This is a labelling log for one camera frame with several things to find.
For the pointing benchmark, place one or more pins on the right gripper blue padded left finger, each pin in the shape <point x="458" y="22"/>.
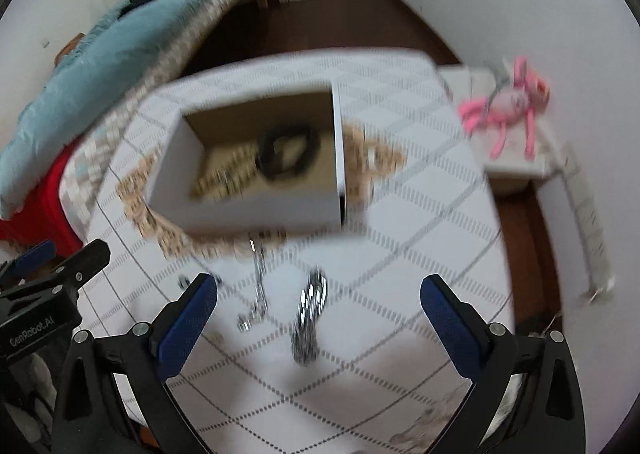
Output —
<point x="170" y="338"/>

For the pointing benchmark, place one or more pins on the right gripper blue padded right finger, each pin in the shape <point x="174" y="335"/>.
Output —
<point x="467" y="338"/>

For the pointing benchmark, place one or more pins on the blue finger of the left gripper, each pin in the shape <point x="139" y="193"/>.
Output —
<point x="35" y="257"/>

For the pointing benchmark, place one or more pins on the black bracelet band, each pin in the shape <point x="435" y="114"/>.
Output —
<point x="287" y="151"/>

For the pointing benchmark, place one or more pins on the white cardboard box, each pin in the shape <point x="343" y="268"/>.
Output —
<point x="206" y="183"/>

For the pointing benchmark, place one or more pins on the red bed sheet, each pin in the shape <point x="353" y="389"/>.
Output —
<point x="42" y="217"/>

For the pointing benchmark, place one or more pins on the patterned white tablecloth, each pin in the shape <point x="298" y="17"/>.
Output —
<point x="345" y="361"/>

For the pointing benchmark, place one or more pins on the white power strip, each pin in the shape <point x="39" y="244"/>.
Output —
<point x="600" y="275"/>

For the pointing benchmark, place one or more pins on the teal blue quilt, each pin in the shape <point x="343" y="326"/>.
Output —
<point x="122" y="56"/>

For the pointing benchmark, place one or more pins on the white cloth covered box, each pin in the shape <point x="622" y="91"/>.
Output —
<point x="511" y="172"/>

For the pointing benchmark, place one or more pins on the brown plush toy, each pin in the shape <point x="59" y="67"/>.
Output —
<point x="68" y="48"/>

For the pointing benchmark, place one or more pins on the pink panther plush toy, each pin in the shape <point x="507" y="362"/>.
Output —
<point x="520" y="98"/>

